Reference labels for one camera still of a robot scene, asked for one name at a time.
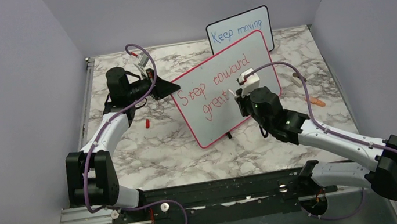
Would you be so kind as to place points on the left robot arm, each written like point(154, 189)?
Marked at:
point(91, 177)

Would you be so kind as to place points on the orange rubber piece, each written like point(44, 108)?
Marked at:
point(315, 101)

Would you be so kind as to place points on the red framed whiteboard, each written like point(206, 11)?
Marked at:
point(205, 101)

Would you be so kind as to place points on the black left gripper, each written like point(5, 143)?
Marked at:
point(162, 88)

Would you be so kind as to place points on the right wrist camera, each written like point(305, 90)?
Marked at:
point(248, 81)

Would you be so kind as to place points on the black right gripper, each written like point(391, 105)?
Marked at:
point(242, 100)

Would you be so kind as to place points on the black aluminium base frame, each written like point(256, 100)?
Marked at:
point(268, 198)

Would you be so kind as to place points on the small whiteboard eraser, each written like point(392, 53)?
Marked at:
point(296, 79)

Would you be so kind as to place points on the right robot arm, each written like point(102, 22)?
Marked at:
point(372, 162)

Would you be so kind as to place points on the black framed written whiteboard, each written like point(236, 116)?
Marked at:
point(226, 31)

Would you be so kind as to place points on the red marker cap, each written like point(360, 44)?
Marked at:
point(147, 124)

